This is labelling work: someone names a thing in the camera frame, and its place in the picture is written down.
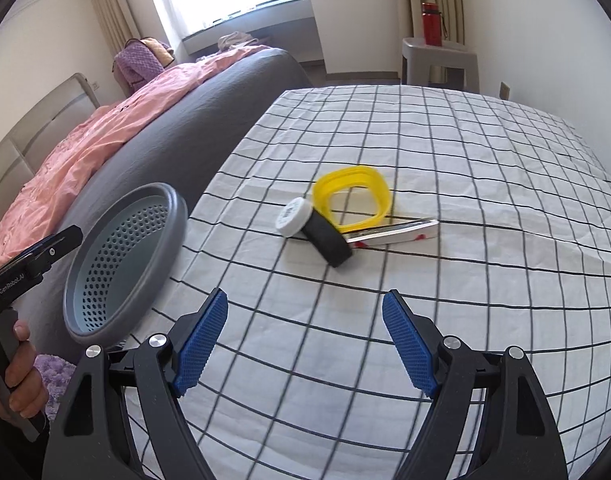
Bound purple fluffy rug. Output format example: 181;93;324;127
34;354;76;422

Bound grey plastic stool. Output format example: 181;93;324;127
401;37;480;93

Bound white grid bed sheet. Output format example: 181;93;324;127
127;86;611;479

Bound beige clothes on sill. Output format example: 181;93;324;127
217;32;258;52

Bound pink blanket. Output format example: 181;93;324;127
0;44;266;269

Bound grey bed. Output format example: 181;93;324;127
14;46;314;366

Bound purple pillow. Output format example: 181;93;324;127
112;39;164;96

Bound red water bottle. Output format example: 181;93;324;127
421;2;443;47

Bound beige headboard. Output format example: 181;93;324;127
0;73;99;219

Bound black bottle white cap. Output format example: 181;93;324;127
275;197;353;268

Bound left hand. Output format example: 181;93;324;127
0;320;48;426

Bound yellow plastic ring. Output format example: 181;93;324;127
312;164;396;234

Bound beige left curtain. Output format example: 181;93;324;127
92;0;152;55

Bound wall socket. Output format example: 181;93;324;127
499;81;511;101

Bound white red flat box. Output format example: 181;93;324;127
345;218;440;248

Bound grey perforated trash bin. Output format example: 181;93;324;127
63;182;188;348

